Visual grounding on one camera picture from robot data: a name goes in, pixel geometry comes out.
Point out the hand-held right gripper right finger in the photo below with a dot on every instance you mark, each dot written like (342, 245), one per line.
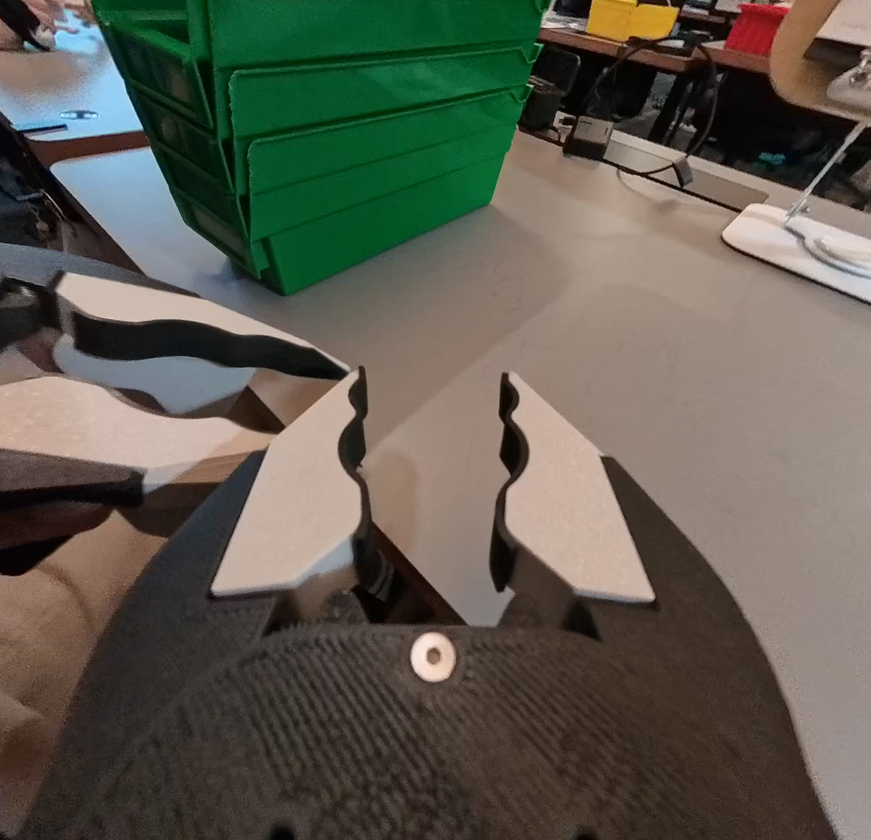
(572, 512)

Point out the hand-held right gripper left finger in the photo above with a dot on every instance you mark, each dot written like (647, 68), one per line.
(292, 512)

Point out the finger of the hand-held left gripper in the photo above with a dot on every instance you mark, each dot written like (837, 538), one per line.
(206, 319)
(138, 443)

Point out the grey desk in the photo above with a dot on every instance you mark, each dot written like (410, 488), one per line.
(81, 82)
(645, 377)

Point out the person's beige trousers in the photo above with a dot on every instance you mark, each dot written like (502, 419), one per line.
(69, 647)

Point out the instruction sheet on stand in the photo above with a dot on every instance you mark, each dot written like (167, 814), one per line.
(762, 241)

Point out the black power adapter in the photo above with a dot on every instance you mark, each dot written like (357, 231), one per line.
(587, 133)

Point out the long wooden workbench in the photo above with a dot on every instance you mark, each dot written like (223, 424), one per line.
(610, 47)

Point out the yellow plastic bin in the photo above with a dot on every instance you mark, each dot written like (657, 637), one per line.
(610, 14)

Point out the red plastic bin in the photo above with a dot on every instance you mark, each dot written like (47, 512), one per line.
(755, 28)

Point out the printed instruction sheet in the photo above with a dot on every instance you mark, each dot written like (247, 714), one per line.
(850, 8)

